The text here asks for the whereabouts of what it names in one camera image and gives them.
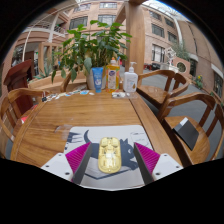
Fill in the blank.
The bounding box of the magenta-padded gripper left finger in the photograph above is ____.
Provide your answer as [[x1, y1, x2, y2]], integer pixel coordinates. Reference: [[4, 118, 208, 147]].
[[40, 142, 93, 186]]

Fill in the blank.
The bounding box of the green potted plant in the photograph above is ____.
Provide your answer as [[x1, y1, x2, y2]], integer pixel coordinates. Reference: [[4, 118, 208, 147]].
[[50, 19, 133, 90]]

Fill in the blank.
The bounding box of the dark red wooden lectern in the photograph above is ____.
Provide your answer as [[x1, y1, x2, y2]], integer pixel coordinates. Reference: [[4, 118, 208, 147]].
[[3, 59, 34, 116]]

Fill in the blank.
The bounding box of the white pump bottle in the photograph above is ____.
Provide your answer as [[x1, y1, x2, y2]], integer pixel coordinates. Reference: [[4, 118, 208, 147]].
[[122, 61, 139, 94]]

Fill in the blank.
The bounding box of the yellow flowering plant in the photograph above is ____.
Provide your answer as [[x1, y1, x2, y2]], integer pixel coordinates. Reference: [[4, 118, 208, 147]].
[[194, 74, 205, 90]]

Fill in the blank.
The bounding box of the black notebook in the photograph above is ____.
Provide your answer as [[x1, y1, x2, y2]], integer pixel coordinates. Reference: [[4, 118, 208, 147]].
[[173, 117, 200, 152]]

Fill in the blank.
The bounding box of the small white packet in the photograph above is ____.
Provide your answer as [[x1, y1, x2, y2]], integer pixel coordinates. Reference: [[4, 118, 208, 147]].
[[111, 91, 127, 99]]

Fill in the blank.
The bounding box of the wooden chair behind plant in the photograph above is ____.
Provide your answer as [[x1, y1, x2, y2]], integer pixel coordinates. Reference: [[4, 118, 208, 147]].
[[60, 70, 88, 94]]

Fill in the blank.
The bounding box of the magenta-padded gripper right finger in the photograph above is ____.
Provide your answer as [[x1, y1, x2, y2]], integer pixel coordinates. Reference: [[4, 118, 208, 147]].
[[132, 142, 183, 186]]

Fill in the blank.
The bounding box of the yellow bottle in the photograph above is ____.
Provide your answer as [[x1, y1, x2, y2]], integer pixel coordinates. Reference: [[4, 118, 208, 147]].
[[105, 57, 121, 94]]

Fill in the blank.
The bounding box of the wooden armchair with red packet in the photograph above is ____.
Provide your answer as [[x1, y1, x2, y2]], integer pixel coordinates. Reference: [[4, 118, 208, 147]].
[[0, 87, 46, 158]]

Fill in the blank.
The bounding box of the white cat-print mouse pad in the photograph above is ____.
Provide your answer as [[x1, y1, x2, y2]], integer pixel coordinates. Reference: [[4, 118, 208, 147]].
[[63, 124, 155, 191]]

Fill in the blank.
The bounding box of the wooden armchair with black notebook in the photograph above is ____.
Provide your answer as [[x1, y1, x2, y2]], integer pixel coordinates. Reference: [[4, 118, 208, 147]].
[[156, 92, 224, 166]]

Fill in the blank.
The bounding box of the long wooden planter box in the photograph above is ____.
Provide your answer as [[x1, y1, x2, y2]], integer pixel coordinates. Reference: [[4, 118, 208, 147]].
[[28, 71, 88, 93]]

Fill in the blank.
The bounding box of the blue tube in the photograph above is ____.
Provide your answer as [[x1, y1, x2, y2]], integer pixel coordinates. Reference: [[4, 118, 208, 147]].
[[91, 66, 105, 94]]

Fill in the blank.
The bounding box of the white sculpture on pedestal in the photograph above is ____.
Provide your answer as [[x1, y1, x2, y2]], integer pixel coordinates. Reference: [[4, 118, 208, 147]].
[[163, 46, 181, 73]]

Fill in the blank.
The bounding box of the dark bust statue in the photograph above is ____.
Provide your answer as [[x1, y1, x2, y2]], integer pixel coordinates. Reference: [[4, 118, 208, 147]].
[[12, 48, 25, 67]]

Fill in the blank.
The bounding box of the empty wooden armchair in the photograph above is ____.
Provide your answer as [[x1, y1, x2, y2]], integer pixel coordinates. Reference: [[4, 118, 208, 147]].
[[136, 69, 191, 111]]

